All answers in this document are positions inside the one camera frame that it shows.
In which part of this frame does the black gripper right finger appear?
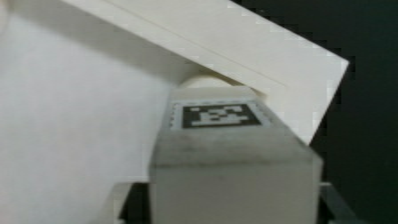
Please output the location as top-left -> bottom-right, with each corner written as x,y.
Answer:
319,182 -> 356,224

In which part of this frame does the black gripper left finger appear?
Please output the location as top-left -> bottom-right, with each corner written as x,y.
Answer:
120,182 -> 152,224

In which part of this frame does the white table leg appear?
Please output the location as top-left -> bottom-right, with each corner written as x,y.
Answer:
150,75 -> 324,224

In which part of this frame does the white square tabletop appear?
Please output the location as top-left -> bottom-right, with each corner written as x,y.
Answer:
0,0 -> 349,224

